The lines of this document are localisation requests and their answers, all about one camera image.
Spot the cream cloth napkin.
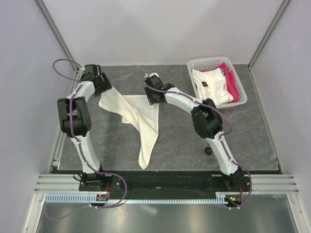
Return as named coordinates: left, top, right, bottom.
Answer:
left=99, top=87, right=159, bottom=169

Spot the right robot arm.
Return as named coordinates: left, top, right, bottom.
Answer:
left=144, top=73, right=242, bottom=191

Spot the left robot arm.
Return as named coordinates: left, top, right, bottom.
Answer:
left=57, top=65, right=112, bottom=174

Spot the white folded cloth in basket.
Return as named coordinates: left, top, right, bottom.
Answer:
left=192, top=68, right=234, bottom=106

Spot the white plastic basket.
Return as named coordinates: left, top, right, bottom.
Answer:
left=187, top=57, right=247, bottom=109

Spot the black spoon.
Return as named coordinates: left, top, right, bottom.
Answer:
left=204, top=145, right=213, bottom=155

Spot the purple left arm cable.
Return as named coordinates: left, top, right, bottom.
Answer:
left=52, top=59, right=129, bottom=220

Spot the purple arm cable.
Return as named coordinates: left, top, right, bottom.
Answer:
left=52, top=59, right=129, bottom=220
left=143, top=80, right=254, bottom=211

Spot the left aluminium frame post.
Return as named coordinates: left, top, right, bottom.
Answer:
left=34, top=0, right=74, bottom=61

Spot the aluminium frame post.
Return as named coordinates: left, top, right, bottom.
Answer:
left=247, top=0, right=292, bottom=71
left=34, top=0, right=74, bottom=61

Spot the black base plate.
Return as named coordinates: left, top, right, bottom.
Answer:
left=79, top=170, right=250, bottom=199

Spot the light blue cable duct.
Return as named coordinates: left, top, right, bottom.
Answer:
left=45, top=192, right=228, bottom=204

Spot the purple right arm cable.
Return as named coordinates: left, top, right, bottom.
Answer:
left=143, top=80, right=254, bottom=211

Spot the right aluminium frame post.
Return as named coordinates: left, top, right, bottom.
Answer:
left=247, top=0, right=292, bottom=71

